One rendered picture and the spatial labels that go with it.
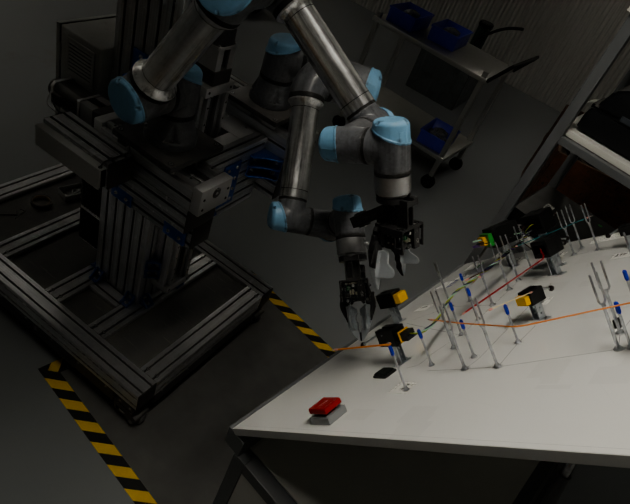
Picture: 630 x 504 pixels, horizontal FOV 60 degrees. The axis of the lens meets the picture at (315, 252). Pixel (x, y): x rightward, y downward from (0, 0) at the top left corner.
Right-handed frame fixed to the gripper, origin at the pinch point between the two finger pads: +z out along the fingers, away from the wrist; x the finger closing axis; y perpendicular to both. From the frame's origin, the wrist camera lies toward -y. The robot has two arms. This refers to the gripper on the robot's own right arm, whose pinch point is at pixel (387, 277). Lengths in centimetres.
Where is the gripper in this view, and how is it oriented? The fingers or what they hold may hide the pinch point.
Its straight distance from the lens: 124.4
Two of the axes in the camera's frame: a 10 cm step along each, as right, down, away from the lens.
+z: 0.8, 9.1, 4.1
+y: 6.8, 2.5, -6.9
